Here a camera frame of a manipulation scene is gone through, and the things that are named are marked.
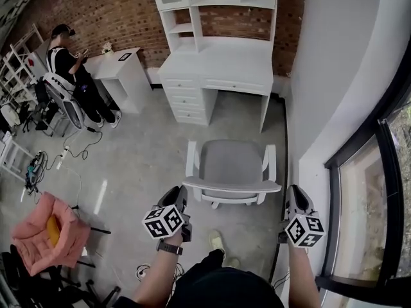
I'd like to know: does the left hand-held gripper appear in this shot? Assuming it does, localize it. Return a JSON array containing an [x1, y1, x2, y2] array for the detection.
[[142, 185, 193, 243]]

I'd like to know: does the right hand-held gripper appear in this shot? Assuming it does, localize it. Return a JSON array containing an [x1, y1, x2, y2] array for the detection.
[[278, 184, 326, 248]]

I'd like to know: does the white grey office chair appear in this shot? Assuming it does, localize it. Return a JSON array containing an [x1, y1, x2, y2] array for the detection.
[[182, 139, 283, 210]]

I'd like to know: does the person's left forearm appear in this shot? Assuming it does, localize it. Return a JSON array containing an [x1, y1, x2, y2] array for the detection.
[[132, 237, 184, 305]]

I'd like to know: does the person's right forearm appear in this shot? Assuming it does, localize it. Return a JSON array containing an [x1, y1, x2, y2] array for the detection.
[[286, 243, 322, 308]]

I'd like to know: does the black swivel chair base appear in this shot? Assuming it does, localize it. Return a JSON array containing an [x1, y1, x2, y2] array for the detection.
[[0, 243, 121, 308]]

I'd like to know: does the grey mesh chair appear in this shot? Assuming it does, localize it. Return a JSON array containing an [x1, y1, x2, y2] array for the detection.
[[42, 72, 87, 132]]

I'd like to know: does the white desk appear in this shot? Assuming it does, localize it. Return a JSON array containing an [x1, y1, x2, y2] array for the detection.
[[157, 36, 275, 134]]

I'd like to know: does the black wristwatch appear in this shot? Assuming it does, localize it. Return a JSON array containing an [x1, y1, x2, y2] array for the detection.
[[155, 239, 184, 256]]

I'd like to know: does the person's left beige shoe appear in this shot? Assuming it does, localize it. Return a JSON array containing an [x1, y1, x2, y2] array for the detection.
[[208, 230, 226, 253]]

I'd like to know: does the person's black clothing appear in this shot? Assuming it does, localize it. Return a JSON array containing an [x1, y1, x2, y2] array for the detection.
[[112, 248, 286, 308]]

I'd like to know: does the yellow cushion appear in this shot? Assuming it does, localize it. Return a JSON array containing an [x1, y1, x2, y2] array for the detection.
[[46, 216, 61, 247]]

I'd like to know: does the white power strip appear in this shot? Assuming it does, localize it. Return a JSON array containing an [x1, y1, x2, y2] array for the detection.
[[55, 146, 71, 170]]

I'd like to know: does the pink cushioned armchair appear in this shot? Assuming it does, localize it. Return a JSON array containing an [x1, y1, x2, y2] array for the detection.
[[10, 191, 92, 277]]

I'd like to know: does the small white side table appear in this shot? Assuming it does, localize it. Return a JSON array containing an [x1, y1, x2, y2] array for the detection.
[[83, 47, 152, 115]]

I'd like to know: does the white ladder shelf rack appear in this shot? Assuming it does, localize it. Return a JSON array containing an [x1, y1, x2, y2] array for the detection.
[[0, 23, 45, 104]]

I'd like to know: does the white plug with cable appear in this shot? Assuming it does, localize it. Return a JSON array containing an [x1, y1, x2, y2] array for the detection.
[[136, 262, 152, 281]]

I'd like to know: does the black power cable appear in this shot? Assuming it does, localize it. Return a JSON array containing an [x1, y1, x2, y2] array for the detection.
[[62, 126, 103, 160]]

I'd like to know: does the black window frame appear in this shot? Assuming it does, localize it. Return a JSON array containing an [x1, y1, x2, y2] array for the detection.
[[315, 74, 411, 296]]

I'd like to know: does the tangle of cables and tools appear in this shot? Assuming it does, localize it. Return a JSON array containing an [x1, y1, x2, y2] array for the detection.
[[24, 150, 49, 196]]

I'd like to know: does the white wooden stool frame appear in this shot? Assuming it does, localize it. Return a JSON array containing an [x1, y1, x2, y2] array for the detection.
[[0, 132, 33, 183]]

